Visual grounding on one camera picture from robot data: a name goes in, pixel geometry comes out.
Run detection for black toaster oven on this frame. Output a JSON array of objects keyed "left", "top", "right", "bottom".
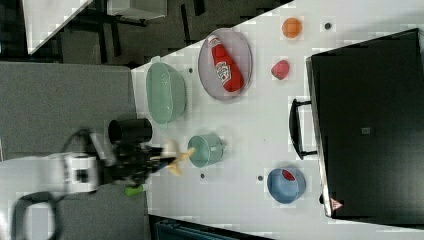
[{"left": 305, "top": 28, "right": 424, "bottom": 229}]

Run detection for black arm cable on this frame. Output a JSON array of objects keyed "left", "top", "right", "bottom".
[{"left": 61, "top": 129, "right": 93, "bottom": 155}]

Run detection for red ketchup bottle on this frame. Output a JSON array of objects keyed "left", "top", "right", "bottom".
[{"left": 208, "top": 35, "right": 244, "bottom": 92}]

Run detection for green mug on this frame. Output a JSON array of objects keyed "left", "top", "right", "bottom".
[{"left": 188, "top": 133, "right": 225, "bottom": 168}]

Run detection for blue bowl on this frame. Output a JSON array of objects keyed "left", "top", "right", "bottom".
[{"left": 267, "top": 167, "right": 306, "bottom": 204}]

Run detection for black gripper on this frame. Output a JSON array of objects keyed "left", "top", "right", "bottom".
[{"left": 99, "top": 143, "right": 176, "bottom": 185}]

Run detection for green colander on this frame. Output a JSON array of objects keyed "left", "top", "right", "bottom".
[{"left": 146, "top": 56, "right": 186, "bottom": 124}]

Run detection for black cylindrical holder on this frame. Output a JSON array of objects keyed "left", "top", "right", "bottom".
[{"left": 108, "top": 118, "right": 153, "bottom": 144}]

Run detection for red strawberry toy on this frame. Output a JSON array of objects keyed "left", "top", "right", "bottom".
[{"left": 271, "top": 60, "right": 290, "bottom": 80}]

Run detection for peeled yellow banana toy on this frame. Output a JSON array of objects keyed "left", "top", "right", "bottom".
[{"left": 161, "top": 139, "right": 195, "bottom": 176}]

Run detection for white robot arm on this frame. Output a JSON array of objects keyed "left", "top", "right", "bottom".
[{"left": 0, "top": 140, "right": 181, "bottom": 240}]

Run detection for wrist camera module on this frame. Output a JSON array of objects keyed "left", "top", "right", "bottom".
[{"left": 90, "top": 133, "right": 116, "bottom": 167}]

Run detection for orange toy fruit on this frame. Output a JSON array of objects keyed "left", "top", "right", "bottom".
[{"left": 282, "top": 18, "right": 303, "bottom": 38}]

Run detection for red item in bowl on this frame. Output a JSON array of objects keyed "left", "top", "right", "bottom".
[{"left": 282, "top": 169, "right": 295, "bottom": 181}]

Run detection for grey round plate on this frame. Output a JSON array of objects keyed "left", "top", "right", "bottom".
[{"left": 198, "top": 28, "right": 252, "bottom": 101}]

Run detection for green cylinder object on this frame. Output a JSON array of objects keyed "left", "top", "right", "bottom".
[{"left": 124, "top": 185, "right": 144, "bottom": 197}]

